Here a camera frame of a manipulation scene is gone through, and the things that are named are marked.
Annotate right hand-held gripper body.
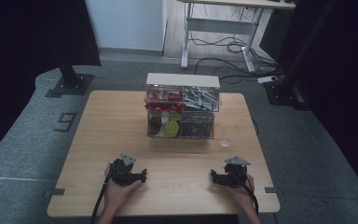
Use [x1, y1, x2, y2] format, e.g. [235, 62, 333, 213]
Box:
[223, 156, 252, 189]

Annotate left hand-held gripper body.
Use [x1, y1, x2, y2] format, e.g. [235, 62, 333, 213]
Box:
[109, 152, 140, 188]

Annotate person's left hand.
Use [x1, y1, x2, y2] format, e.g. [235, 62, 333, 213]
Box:
[103, 161, 144, 209]

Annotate person's right hand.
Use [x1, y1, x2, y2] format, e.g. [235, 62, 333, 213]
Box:
[227, 174, 258, 215]

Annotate dark red round disc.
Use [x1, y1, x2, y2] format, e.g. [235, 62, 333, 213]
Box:
[149, 116, 163, 136]

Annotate pile of dark small pieces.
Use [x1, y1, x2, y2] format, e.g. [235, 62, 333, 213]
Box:
[180, 114, 213, 138]

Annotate large yellow-green round disc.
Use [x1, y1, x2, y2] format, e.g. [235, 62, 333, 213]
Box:
[160, 120, 181, 138]

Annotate pile of red plastic pieces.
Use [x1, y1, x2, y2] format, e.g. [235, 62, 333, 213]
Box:
[145, 88, 186, 115]

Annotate clear acrylic drawer organizer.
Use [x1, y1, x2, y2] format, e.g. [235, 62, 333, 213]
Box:
[145, 72, 221, 140]

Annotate pile of grey metal pieces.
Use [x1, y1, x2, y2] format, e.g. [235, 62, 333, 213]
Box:
[184, 87, 219, 112]

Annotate white power strip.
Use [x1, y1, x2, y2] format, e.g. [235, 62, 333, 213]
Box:
[256, 75, 279, 85]

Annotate black metal stand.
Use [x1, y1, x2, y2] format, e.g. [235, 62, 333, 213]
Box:
[262, 0, 338, 111]

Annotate dark curtain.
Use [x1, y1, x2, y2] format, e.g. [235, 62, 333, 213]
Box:
[259, 0, 358, 206]
[0, 0, 102, 164]

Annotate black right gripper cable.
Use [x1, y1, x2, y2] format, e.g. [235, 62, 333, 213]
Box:
[229, 169, 260, 217]

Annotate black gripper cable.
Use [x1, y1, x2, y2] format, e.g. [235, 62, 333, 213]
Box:
[229, 169, 260, 217]
[90, 169, 115, 224]

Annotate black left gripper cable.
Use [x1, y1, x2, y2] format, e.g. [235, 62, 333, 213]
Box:
[90, 169, 115, 224]

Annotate black stand with base plate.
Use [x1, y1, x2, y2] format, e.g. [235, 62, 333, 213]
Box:
[44, 54, 95, 99]

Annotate black floor cables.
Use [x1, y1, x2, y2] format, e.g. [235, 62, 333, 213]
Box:
[188, 6, 285, 85]

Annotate white metal frame desk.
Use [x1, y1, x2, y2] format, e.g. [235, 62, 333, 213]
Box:
[176, 0, 296, 75]

